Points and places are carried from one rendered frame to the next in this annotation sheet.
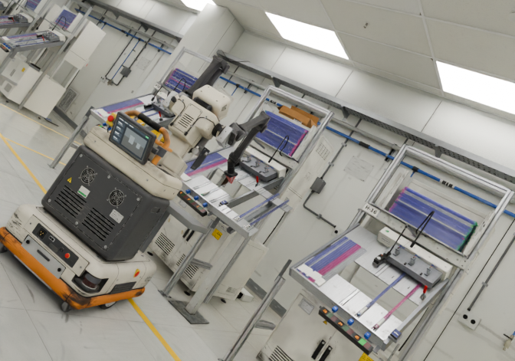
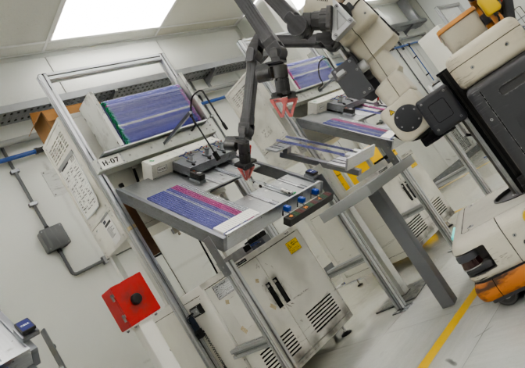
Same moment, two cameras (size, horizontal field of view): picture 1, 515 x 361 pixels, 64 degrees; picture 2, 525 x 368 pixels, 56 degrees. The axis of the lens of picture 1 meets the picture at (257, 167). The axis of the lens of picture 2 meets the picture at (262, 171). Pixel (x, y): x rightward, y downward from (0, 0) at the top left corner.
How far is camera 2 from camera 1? 390 cm
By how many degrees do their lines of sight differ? 82
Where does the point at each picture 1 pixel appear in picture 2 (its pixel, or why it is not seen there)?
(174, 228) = not seen: hidden behind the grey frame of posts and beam
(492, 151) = (133, 73)
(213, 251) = (312, 260)
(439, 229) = (323, 73)
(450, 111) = (65, 62)
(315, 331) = (395, 187)
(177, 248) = (295, 323)
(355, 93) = not seen: outside the picture
